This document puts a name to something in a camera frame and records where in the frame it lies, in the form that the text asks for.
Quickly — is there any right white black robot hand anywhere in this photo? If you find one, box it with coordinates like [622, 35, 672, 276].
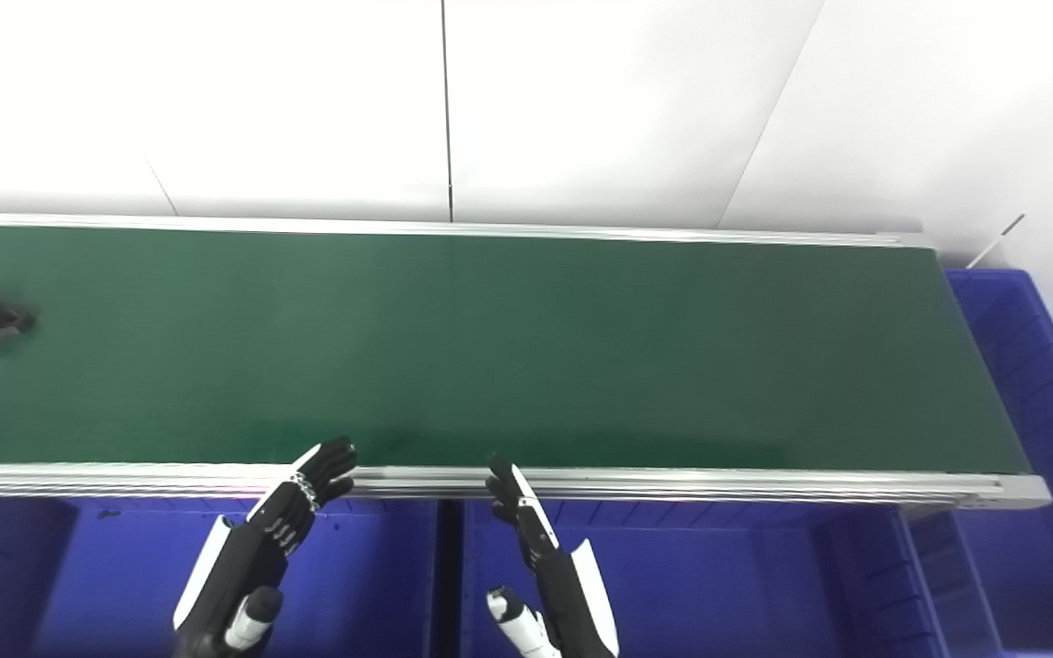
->
[485, 455, 621, 658]

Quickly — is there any blue plastic bin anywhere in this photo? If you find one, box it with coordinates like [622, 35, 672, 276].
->
[906, 268, 1053, 658]
[0, 496, 443, 658]
[458, 498, 957, 658]

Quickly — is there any green conveyor belt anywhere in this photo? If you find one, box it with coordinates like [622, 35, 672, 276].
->
[0, 212, 1053, 511]

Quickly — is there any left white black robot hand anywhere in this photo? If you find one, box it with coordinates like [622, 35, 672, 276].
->
[173, 437, 358, 658]

